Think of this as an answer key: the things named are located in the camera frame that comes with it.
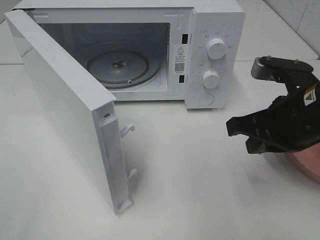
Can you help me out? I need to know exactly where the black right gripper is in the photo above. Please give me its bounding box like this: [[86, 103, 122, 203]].
[[226, 56, 320, 154]]

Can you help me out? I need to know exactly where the pink round plate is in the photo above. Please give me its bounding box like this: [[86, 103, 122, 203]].
[[278, 143, 320, 184]]

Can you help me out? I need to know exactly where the white microwave door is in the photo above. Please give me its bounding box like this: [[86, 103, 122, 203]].
[[5, 9, 137, 215]]

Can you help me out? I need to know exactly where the round white door button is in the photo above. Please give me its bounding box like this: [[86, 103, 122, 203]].
[[199, 93, 214, 106]]

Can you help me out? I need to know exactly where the white lower timer knob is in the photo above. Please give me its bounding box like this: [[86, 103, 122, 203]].
[[202, 70, 221, 89]]

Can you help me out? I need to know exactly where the white upper power knob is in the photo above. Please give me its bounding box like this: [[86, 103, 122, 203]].
[[205, 36, 227, 60]]

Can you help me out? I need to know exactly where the white microwave oven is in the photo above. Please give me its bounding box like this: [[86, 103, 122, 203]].
[[10, 0, 246, 109]]

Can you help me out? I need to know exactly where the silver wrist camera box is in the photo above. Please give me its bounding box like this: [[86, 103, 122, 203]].
[[250, 57, 275, 81]]

